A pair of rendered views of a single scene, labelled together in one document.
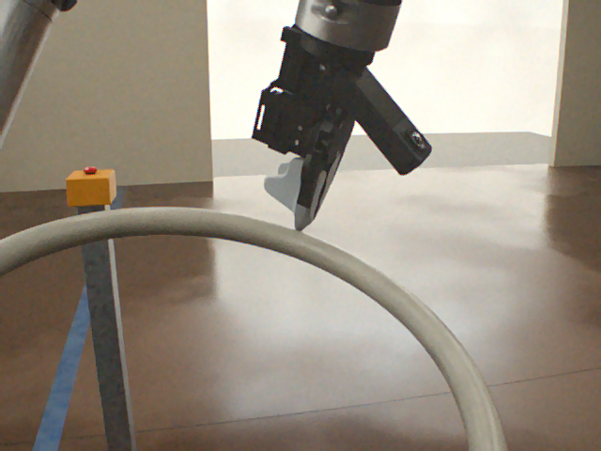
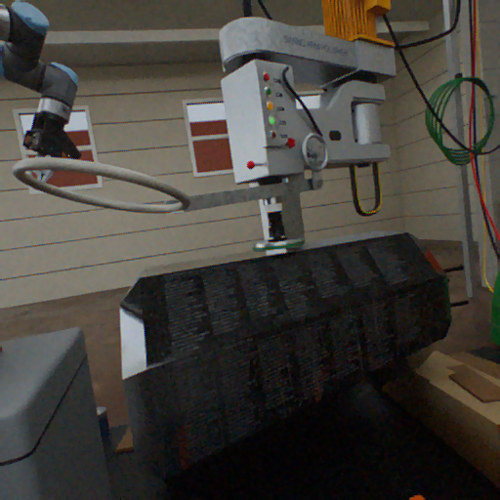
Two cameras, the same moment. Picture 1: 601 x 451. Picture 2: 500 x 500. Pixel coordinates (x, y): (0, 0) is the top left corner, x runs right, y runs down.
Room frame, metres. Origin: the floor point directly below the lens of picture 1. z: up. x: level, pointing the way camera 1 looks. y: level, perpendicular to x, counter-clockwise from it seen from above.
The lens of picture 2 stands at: (0.00, 1.29, 1.04)
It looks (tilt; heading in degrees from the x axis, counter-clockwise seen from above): 5 degrees down; 269
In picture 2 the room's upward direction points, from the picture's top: 8 degrees counter-clockwise
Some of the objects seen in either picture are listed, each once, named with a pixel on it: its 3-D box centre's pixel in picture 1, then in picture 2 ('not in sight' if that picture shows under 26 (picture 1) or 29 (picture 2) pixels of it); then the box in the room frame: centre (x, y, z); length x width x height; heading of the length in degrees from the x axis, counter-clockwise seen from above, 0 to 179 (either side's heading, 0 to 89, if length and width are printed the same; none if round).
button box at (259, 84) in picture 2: not in sight; (267, 107); (-0.14, -0.20, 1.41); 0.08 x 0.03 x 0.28; 38
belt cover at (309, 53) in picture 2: not in sight; (312, 63); (-0.40, -0.55, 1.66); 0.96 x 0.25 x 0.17; 38
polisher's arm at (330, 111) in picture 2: not in sight; (328, 135); (-0.44, -0.56, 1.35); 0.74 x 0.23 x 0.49; 38
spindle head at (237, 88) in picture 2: not in sight; (277, 130); (-0.19, -0.38, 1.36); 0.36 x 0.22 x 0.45; 38
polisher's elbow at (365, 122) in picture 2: not in sight; (359, 128); (-0.64, -0.74, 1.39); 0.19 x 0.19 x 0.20
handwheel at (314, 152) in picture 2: not in sight; (309, 153); (-0.29, -0.31, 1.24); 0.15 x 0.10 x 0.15; 38
